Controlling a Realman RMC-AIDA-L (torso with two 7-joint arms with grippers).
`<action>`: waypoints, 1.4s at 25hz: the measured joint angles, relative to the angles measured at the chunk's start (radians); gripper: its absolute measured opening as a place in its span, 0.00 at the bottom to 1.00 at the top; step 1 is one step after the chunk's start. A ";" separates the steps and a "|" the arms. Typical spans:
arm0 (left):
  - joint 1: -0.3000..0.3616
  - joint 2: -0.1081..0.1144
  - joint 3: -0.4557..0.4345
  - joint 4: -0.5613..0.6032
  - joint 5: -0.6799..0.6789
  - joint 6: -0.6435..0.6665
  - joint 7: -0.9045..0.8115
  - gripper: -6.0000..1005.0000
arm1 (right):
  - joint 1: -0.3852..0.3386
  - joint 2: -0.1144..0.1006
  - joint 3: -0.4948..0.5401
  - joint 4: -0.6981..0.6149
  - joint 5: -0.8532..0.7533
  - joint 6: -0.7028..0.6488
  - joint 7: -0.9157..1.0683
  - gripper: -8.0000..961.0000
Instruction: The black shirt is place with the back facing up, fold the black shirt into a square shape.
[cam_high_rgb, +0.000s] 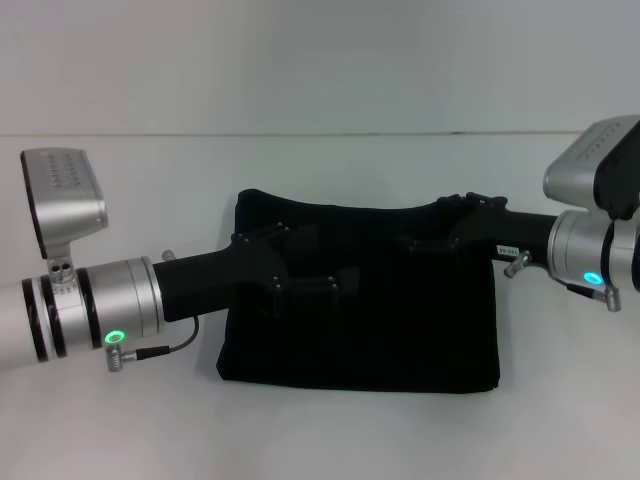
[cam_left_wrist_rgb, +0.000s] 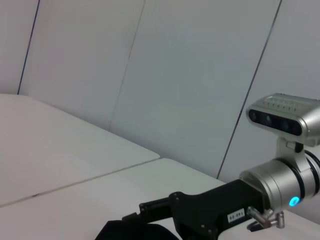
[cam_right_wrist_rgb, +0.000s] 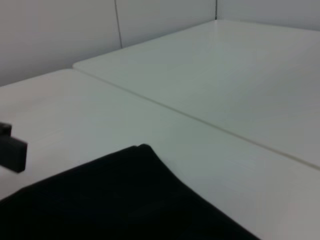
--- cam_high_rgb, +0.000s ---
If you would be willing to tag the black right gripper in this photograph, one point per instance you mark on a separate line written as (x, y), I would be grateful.
(505, 230)

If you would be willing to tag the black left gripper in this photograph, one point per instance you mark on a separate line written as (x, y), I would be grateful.
(210, 280)

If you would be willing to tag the black shirt with FREE print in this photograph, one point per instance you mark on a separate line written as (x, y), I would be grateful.
(380, 320)

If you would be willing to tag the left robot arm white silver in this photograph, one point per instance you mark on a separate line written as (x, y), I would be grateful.
(75, 310)

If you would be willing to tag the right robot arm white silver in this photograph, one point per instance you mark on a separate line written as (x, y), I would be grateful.
(595, 250)

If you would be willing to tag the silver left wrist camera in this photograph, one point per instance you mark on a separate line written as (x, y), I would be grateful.
(65, 200)

